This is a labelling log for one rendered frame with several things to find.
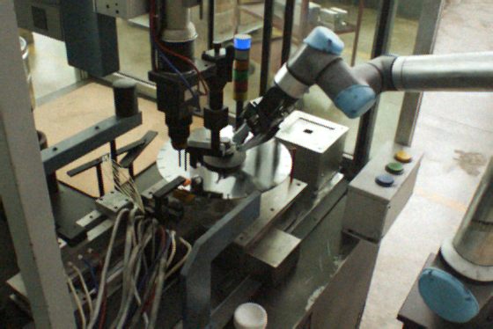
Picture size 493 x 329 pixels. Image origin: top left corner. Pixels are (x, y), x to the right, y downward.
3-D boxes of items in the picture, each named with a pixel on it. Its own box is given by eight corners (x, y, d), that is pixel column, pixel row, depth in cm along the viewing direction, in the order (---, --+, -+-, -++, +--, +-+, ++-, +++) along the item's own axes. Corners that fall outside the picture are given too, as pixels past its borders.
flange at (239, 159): (197, 167, 121) (197, 158, 120) (206, 144, 131) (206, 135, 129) (243, 172, 120) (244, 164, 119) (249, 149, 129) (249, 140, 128)
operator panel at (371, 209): (378, 182, 154) (387, 140, 146) (413, 194, 149) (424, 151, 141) (339, 230, 134) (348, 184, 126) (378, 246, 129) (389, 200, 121)
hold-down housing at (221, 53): (217, 121, 116) (218, 35, 106) (232, 128, 113) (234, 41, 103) (199, 128, 113) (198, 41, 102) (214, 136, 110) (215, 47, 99)
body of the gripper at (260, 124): (233, 118, 114) (264, 79, 108) (252, 111, 121) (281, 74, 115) (257, 142, 113) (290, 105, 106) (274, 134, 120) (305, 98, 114)
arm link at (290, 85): (293, 60, 113) (320, 85, 111) (281, 75, 115) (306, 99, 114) (279, 64, 107) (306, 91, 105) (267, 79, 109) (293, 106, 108)
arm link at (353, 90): (394, 86, 102) (359, 49, 106) (362, 101, 96) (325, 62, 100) (374, 111, 108) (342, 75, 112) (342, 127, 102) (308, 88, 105)
